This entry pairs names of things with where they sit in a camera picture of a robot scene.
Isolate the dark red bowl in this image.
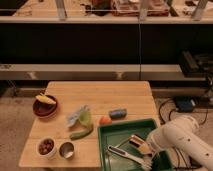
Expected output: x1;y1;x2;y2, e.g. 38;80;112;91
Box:
33;95;58;118

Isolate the yellow toy corn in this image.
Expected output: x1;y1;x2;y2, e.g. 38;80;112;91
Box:
36;95;56;105

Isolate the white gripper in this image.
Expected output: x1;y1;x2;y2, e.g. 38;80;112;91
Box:
138;128;167;155

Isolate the wooden table board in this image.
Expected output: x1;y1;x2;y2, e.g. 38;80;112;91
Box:
19;81;158;171

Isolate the small metal cup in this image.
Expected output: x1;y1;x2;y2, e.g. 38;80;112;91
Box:
59;142;74;159

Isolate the black power box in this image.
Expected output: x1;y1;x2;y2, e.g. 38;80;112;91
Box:
174;97;195;112

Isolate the white dish brush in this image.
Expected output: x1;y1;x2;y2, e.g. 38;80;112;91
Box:
107;145;152;171

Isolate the metal spoon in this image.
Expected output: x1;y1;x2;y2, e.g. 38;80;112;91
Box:
115;136;131;148

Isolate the green plastic tray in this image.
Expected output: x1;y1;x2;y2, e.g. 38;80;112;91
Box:
98;119;173;171

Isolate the blue grey sponge block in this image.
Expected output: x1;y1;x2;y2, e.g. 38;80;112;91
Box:
109;109;127;119

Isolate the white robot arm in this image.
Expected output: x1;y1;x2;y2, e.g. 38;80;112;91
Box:
138;115;213;171

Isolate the black cable bundle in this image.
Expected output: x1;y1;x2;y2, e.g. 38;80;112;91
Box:
158;97;213;170

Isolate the orange ball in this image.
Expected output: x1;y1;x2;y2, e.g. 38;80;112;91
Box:
99;116;112;125

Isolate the white cup with nuts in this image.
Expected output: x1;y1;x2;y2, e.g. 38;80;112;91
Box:
36;137;57;159

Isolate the green toy cucumber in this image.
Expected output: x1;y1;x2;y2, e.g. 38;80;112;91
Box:
69;124;94;141

